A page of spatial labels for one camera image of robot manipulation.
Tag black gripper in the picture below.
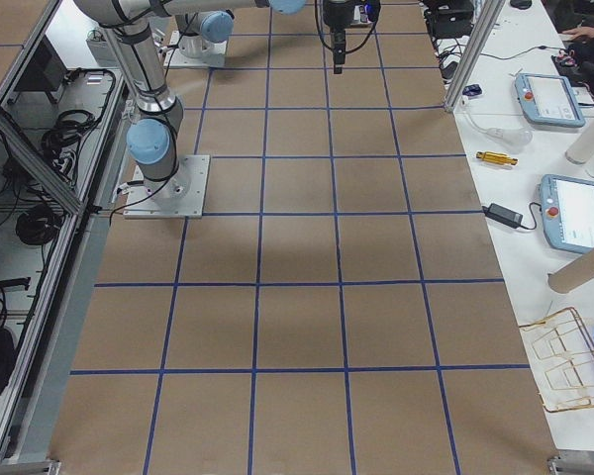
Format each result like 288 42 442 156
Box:
322 0 381 74

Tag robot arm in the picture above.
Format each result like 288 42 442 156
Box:
75 1 306 199
169 10 234 58

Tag black electronics box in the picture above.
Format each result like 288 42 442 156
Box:
424 0 474 40

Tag small blue black box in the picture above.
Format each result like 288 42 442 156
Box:
462 84 483 97

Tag gold metal cylinder tool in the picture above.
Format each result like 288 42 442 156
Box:
475 151 518 166

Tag far blue teach pendant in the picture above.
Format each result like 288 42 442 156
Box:
514 73 585 129

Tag blue teach pendant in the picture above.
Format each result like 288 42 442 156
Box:
514 73 585 129
539 174 594 253

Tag black power adapter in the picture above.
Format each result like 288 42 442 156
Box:
482 203 523 229

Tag near blue teach pendant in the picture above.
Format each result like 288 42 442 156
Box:
539 174 594 253

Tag near cardboard tube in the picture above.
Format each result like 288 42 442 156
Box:
547 248 594 294

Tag aluminium frame post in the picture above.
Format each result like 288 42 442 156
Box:
444 0 504 113

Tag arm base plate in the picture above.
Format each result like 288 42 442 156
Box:
122 155 211 219
164 31 228 68

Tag coiled black cables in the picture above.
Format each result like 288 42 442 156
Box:
0 66 118 248

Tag gold wire rack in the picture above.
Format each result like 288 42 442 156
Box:
519 307 594 414

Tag aluminium side frame rail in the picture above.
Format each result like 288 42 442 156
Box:
0 0 130 464

